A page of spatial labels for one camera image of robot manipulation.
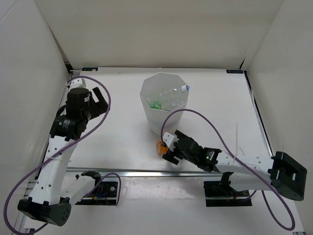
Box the orange plastic bottle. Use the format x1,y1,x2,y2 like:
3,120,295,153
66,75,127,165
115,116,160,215
156,140,167,156

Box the green plastic soda bottle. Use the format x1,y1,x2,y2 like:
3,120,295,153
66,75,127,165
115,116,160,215
150,102,163,110

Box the blue label clear plastic bottle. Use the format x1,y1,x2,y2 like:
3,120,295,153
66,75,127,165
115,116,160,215
162,102,184,112

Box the clear unlabelled plastic bottle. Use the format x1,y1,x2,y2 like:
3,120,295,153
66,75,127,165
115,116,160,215
145,85,190,106

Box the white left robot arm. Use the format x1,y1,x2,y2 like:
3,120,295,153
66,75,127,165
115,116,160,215
18,87,108,226

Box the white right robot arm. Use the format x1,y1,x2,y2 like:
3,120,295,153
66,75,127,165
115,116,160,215
162,130,307,201

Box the white octagonal bin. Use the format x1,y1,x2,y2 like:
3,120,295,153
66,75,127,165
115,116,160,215
139,72,190,135

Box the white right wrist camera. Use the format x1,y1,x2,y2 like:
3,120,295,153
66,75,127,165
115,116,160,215
163,132,179,151

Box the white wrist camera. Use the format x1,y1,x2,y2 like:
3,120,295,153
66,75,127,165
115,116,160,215
163,132,179,151
67,77,86,92

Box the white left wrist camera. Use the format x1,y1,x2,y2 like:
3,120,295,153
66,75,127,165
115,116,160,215
67,77,86,92

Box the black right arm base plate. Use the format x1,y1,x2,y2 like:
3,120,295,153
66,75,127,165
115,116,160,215
203,181,252,207

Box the aluminium table edge rail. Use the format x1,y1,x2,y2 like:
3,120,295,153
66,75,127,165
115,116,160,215
56,68,270,189

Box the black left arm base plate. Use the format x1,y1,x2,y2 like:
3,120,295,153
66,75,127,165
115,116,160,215
76,176,120,206

